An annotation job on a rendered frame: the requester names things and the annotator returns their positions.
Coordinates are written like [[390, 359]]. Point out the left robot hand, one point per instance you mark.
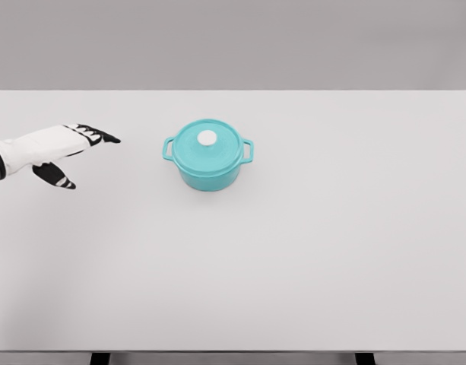
[[54, 144]]

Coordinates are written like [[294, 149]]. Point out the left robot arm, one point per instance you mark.
[[4, 157]]

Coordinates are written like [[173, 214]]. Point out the turquoise pot lid white knob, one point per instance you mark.
[[206, 146]]

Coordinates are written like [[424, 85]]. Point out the turquoise pot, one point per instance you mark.
[[210, 175]]

